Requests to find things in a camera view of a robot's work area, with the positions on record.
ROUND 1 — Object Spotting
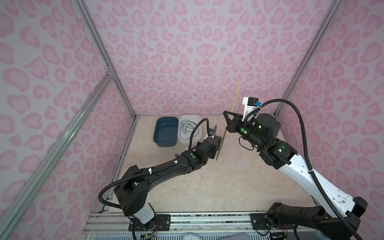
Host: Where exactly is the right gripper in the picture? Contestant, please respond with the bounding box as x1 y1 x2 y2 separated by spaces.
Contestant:
222 109 268 150

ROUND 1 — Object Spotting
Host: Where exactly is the dark grey spool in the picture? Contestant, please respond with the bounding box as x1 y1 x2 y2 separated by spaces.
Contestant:
206 125 227 161

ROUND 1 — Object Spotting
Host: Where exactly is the yellow cable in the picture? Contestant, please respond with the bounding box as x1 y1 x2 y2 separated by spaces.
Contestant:
220 74 241 145

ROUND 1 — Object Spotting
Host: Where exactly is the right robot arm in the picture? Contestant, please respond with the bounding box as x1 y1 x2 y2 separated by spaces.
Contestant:
223 111 368 240

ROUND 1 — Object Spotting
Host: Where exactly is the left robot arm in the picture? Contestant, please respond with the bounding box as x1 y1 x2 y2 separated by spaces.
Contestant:
114 136 222 224

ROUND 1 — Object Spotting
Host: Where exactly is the white plastic bin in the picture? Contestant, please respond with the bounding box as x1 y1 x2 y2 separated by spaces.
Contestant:
178 115 202 146

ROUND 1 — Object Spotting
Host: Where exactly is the dark teal plastic bin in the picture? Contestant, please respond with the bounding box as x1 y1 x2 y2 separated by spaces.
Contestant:
153 117 179 148

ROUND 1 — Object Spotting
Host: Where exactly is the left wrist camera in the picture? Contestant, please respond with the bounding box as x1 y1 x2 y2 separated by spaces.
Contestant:
207 126 217 139

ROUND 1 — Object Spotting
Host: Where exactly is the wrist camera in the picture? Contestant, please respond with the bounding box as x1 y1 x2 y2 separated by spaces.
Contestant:
242 97 262 122
207 126 217 139

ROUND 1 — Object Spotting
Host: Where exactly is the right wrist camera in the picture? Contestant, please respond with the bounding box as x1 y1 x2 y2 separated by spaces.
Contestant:
242 97 262 122

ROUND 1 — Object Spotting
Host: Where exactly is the dark green cable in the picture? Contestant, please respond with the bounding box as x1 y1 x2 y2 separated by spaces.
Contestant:
181 119 201 140

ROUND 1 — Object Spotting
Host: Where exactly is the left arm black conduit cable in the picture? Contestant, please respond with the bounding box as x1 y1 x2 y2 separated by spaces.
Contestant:
97 117 210 210

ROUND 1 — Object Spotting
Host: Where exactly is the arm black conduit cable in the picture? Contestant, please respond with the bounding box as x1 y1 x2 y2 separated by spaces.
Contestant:
244 98 364 240
97 117 210 210

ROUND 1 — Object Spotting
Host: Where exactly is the diagonal aluminium frame bar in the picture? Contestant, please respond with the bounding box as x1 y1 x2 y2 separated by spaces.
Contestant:
1 73 113 240

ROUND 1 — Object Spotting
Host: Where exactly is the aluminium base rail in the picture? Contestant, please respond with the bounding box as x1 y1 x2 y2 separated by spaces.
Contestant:
81 212 327 240

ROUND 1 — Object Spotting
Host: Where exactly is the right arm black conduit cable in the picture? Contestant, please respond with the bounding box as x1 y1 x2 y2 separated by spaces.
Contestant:
244 98 364 240

